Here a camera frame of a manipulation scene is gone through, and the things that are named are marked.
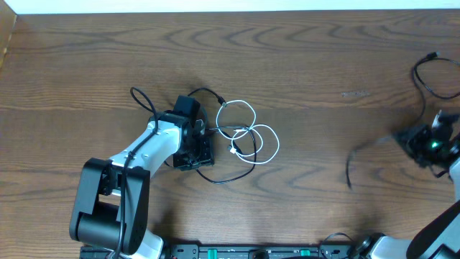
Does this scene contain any black usb cable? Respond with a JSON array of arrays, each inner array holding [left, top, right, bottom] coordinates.
[[345, 51, 460, 190], [186, 87, 258, 185]]

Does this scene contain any white usb cable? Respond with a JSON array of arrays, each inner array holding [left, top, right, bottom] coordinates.
[[215, 99, 280, 165]]

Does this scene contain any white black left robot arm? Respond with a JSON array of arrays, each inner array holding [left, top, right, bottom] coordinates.
[[69, 107, 213, 258]]

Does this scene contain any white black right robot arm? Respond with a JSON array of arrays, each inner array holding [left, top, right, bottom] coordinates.
[[350, 122, 459, 258]]

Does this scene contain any brown wooden side panel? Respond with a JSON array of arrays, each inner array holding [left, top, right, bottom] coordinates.
[[0, 0, 17, 66]]

